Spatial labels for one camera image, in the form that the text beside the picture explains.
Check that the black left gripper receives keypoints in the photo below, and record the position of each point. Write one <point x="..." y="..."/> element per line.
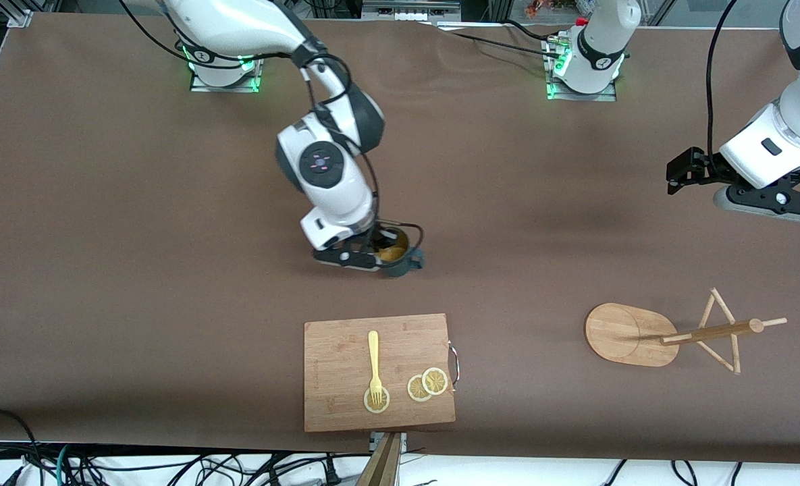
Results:
<point x="705" y="167"/>

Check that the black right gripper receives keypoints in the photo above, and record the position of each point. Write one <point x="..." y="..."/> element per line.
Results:
<point x="377" y="239"/>

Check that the teal mug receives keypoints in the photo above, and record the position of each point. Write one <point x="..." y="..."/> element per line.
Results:
<point x="400" y="264"/>

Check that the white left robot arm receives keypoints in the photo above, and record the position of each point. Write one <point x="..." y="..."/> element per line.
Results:
<point x="771" y="148"/>

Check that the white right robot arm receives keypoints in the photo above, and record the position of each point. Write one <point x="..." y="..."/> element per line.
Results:
<point x="332" y="182"/>

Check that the wooden cup rack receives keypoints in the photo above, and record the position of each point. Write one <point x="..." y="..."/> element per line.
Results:
<point x="622" y="334"/>

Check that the yellow plastic fork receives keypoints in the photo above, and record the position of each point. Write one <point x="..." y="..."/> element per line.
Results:
<point x="373" y="351"/>

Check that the wooden cutting board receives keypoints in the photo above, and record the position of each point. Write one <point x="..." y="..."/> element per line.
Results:
<point x="339" y="364"/>

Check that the lemon slice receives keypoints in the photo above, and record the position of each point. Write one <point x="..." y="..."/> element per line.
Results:
<point x="414" y="390"/>
<point x="369" y="405"/>
<point x="435" y="381"/>

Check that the brown table cover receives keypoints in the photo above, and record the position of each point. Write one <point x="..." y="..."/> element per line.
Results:
<point x="170" y="270"/>

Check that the white power strip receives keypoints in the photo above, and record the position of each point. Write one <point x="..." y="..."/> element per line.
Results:
<point x="410" y="10"/>

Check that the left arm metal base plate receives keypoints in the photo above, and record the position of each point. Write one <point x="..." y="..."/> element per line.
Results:
<point x="562" y="96"/>

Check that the brown camera stand beam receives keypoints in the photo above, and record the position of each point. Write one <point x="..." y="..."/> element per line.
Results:
<point x="383" y="466"/>

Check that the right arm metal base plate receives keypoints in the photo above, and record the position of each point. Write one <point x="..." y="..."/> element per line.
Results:
<point x="204" y="86"/>

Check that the metal corner bracket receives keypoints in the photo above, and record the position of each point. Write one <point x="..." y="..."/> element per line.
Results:
<point x="18" y="18"/>

